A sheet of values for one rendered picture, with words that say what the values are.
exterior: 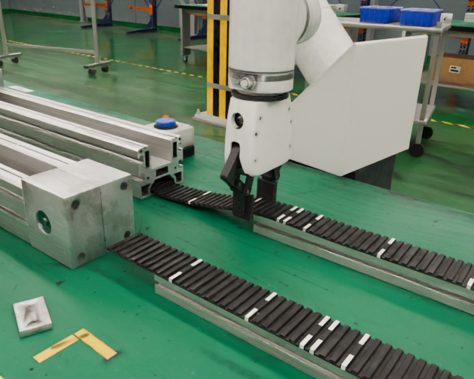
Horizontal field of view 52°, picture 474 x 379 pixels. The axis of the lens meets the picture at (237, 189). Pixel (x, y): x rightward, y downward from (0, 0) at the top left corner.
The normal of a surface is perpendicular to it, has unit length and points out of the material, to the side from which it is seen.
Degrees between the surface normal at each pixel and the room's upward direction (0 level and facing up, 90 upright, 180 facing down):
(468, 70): 90
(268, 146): 89
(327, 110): 90
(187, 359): 0
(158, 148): 90
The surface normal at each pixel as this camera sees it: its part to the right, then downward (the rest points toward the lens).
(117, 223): 0.80, 0.26
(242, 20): -0.68, 0.28
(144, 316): 0.03, -0.92
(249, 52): -0.41, 0.35
